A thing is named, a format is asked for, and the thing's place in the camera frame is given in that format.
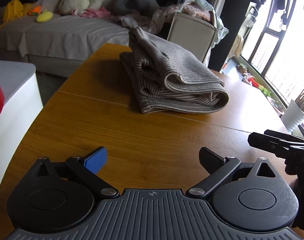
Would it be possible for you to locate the grey striped knit garment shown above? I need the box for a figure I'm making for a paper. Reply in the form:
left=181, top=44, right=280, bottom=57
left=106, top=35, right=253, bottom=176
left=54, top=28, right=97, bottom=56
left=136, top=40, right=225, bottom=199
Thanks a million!
left=119, top=27, right=229, bottom=114

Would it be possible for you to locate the pile of clothes on armrest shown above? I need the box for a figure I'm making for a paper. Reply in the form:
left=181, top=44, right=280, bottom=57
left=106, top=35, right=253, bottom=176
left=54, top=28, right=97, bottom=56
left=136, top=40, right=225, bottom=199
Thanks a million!
left=120, top=0, right=229, bottom=66

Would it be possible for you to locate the white pot bamboo plant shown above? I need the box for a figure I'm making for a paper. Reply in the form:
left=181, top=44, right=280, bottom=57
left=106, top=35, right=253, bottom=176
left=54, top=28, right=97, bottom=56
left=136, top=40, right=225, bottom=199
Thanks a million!
left=281, top=88, right=304, bottom=133

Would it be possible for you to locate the metal bowl on floor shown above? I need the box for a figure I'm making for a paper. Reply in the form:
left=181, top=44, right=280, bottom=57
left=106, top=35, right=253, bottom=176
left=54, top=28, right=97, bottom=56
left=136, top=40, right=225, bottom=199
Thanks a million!
left=267, top=96, right=284, bottom=117

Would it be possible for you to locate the small green plant pot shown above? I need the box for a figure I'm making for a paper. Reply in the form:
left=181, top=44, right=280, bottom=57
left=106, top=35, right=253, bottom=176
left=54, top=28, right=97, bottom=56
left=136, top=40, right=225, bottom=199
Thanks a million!
left=258, top=85, right=271, bottom=97

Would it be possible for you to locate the red basin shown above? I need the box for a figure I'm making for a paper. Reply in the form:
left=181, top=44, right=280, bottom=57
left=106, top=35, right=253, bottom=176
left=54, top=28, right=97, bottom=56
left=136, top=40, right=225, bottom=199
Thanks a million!
left=249, top=77, right=260, bottom=88

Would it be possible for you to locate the white side cabinet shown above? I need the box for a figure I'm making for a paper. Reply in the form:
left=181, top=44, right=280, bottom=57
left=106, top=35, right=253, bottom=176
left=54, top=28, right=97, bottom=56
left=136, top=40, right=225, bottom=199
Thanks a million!
left=0, top=60, right=43, bottom=184

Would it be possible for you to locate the white exercise machine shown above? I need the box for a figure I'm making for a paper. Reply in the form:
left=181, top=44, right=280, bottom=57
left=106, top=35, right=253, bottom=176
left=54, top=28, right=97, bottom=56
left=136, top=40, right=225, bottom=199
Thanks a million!
left=230, top=2, right=258, bottom=57

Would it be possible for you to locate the grey covered sofa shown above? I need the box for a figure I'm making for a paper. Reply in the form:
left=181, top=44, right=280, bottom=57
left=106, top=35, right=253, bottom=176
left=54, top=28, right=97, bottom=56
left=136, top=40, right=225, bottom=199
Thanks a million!
left=0, top=0, right=218, bottom=78

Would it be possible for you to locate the pink cloth on sofa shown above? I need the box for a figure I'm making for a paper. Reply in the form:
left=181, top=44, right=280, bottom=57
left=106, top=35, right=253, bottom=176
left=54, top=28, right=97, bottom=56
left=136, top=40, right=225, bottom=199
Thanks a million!
left=71, top=7, right=117, bottom=20

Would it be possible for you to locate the yellow plush toy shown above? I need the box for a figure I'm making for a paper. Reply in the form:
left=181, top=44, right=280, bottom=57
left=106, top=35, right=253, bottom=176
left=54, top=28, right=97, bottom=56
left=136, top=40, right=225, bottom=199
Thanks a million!
left=36, top=11, right=53, bottom=23

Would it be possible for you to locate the grey neck pillow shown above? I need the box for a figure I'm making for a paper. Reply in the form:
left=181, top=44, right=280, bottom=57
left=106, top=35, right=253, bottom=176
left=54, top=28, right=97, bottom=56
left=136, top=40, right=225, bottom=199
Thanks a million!
left=113, top=0, right=159, bottom=17

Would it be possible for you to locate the yellow garment on sofa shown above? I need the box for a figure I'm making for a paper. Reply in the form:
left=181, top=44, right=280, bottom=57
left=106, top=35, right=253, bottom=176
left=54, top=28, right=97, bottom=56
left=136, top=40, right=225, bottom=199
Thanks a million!
left=0, top=0, right=35, bottom=29

